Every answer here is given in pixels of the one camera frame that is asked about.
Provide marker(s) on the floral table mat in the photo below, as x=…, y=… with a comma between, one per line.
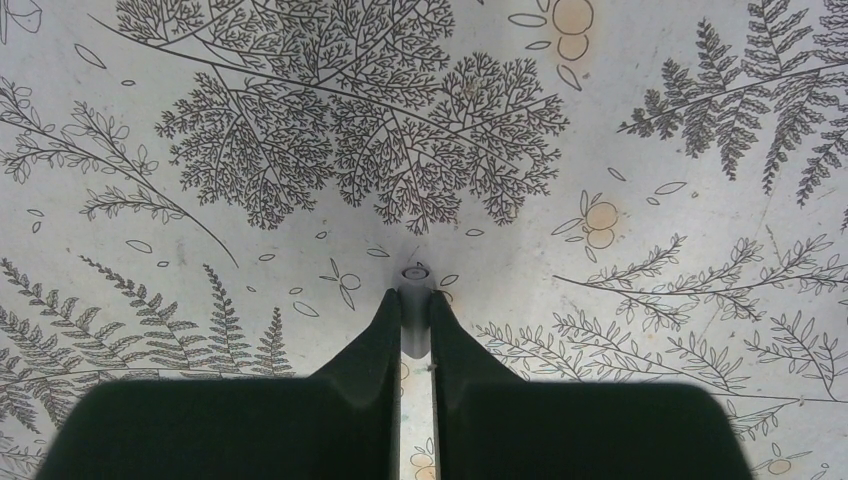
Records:
x=604, y=190

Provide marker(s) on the grey pen cap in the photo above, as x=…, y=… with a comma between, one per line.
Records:
x=415, y=289

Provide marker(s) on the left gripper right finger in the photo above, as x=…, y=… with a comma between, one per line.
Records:
x=493, y=424

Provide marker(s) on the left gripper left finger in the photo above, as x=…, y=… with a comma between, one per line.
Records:
x=341, y=422

